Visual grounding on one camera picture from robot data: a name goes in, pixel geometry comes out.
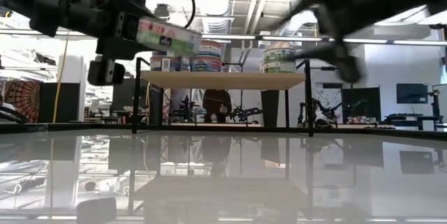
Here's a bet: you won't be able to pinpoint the black tripod stand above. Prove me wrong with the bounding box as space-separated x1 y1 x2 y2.
428 83 447 124

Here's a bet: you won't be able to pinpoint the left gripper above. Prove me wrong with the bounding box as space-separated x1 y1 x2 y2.
87 0 157 87

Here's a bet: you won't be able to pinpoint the person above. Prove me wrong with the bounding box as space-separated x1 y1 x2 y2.
202 89 233 124

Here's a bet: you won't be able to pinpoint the black ceiling dome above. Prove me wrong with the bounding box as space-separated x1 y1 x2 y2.
153 3 171 19

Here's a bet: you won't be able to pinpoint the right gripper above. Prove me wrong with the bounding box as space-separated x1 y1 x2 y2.
268 0 365 84

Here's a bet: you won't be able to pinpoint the black background monitor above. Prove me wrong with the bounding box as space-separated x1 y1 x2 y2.
110 77 154 117

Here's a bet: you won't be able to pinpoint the patterned cloth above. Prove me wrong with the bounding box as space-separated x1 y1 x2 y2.
0 79 42 124

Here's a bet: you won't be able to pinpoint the white cabinet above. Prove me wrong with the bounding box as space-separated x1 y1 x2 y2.
57 54 87 85

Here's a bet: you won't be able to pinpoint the whiteboard with drawings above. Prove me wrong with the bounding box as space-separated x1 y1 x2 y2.
312 87 343 124

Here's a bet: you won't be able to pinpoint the black curved hose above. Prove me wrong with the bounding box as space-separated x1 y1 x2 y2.
0 107 28 124

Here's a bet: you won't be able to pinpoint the large black screen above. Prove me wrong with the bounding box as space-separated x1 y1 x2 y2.
341 87 382 124

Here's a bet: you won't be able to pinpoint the dark low box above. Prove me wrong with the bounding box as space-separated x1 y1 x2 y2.
37 82 81 124

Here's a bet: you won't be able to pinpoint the wooden shelf black legs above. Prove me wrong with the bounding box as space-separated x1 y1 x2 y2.
131 56 315 137

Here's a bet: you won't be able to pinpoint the black bin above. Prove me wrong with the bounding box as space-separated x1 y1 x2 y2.
260 89 281 129

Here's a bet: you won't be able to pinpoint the yellow cord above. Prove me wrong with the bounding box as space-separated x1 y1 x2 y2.
51 31 71 124

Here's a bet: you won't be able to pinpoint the black table frame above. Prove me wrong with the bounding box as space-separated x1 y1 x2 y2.
0 121 447 140

